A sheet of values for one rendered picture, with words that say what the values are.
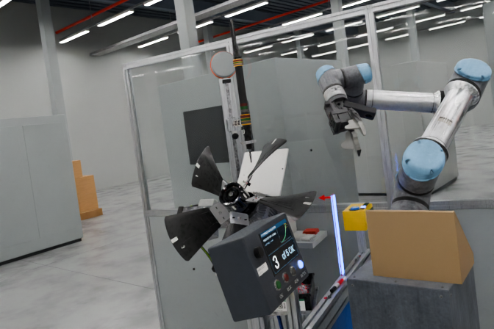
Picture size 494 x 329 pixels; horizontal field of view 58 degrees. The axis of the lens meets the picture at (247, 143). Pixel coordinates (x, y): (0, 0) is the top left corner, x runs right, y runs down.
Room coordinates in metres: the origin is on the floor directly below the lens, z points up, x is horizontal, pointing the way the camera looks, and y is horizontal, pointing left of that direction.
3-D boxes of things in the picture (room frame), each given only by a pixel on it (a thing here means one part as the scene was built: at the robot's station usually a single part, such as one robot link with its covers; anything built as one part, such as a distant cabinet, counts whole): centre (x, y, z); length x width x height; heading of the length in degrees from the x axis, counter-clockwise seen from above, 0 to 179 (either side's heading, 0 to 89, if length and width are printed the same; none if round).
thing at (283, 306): (1.72, -0.10, 0.85); 0.22 x 0.17 x 0.07; 167
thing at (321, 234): (2.49, -0.17, 0.85); 0.36 x 0.24 x 0.03; 62
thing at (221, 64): (2.67, 0.08, 1.88); 0.17 x 0.15 x 0.16; 62
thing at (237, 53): (1.96, -0.01, 1.64); 0.04 x 0.04 x 0.46
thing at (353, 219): (2.04, -0.47, 1.02); 0.16 x 0.10 x 0.11; 152
